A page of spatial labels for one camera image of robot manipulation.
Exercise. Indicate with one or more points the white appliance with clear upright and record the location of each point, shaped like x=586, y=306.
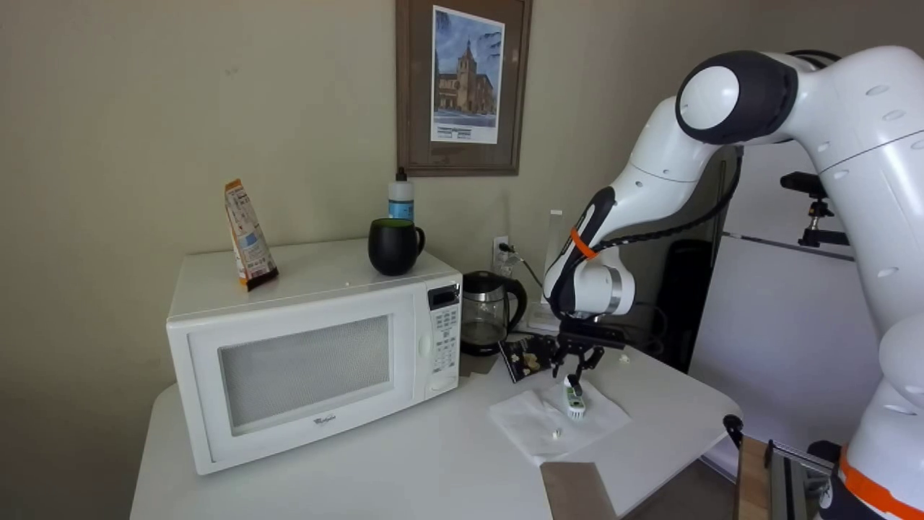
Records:
x=553, y=242

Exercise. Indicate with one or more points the black glass coffee pot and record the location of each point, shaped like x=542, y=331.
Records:
x=485, y=310

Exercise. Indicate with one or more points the camera on mount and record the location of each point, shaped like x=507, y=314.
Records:
x=814, y=206

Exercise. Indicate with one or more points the white paper napkin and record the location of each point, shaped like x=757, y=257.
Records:
x=538, y=426

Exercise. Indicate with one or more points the white and green scrub brush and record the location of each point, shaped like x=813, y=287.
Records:
x=574, y=406

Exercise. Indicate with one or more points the white bottle with black cap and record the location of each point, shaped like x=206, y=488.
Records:
x=401, y=198

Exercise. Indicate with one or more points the black mug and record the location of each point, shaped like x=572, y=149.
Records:
x=392, y=248

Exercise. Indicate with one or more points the brown cardboard piece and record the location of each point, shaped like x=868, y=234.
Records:
x=576, y=492

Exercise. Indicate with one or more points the orange and white snack bag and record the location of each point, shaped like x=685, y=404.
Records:
x=249, y=238

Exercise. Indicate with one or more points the white microwave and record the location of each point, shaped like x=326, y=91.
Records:
x=310, y=361

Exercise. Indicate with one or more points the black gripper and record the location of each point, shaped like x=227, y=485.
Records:
x=592, y=334

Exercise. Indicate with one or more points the black popcorn packet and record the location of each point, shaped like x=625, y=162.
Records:
x=525, y=357

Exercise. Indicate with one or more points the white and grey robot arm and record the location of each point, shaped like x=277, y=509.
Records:
x=859, y=144

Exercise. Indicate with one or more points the white microwave door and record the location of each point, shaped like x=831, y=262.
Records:
x=303, y=375

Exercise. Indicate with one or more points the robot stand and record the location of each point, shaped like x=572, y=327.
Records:
x=754, y=480

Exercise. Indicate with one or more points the white wall socket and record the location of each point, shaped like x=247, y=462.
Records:
x=500, y=261

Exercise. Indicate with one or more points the framed church picture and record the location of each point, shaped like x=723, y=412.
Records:
x=462, y=79

